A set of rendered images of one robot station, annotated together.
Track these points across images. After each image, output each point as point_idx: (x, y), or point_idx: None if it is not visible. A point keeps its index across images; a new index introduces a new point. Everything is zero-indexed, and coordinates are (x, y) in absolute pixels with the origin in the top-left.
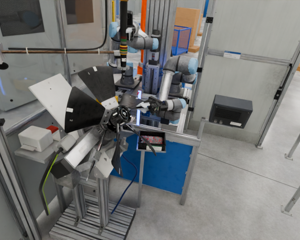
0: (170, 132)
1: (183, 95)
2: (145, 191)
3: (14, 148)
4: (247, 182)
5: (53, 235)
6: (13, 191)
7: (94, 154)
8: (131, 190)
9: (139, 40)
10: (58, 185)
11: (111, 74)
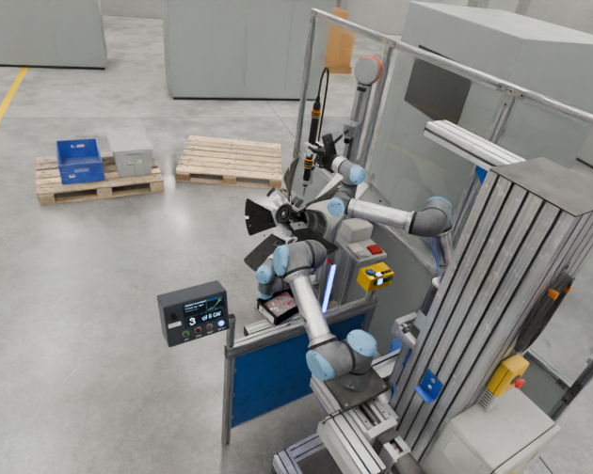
0: (274, 328)
1: (344, 423)
2: (288, 418)
3: None
4: None
5: None
6: None
7: (270, 206)
8: (305, 403)
9: (340, 188)
10: (340, 292)
11: (328, 197)
